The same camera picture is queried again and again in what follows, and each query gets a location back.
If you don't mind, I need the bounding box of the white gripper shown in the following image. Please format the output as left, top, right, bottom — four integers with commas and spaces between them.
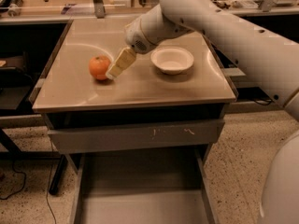
106, 16, 157, 80

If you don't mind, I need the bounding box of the orange fruit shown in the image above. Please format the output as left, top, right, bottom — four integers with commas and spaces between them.
89, 55, 111, 80

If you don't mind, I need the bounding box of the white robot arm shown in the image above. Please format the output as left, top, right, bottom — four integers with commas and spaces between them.
107, 0, 299, 224

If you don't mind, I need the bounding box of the grey top drawer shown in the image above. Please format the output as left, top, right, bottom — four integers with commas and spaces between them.
49, 119, 224, 154

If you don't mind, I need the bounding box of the grey drawer cabinet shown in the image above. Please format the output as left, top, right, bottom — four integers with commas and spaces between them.
28, 15, 239, 224

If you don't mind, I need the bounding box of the open grey middle drawer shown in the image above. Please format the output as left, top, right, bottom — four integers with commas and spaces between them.
69, 147, 220, 224

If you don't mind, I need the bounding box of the white paper bowl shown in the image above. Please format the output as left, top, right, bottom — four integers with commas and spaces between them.
150, 47, 194, 75

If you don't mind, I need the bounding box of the tool on left bench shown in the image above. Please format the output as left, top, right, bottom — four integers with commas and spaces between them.
0, 0, 23, 17

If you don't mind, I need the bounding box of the black table leg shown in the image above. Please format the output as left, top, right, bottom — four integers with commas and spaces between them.
49, 155, 67, 195

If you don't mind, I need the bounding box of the grey metal post left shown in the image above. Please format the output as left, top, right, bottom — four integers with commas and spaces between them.
93, 0, 105, 19

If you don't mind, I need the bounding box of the black floor cable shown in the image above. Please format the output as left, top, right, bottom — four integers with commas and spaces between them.
0, 159, 27, 202

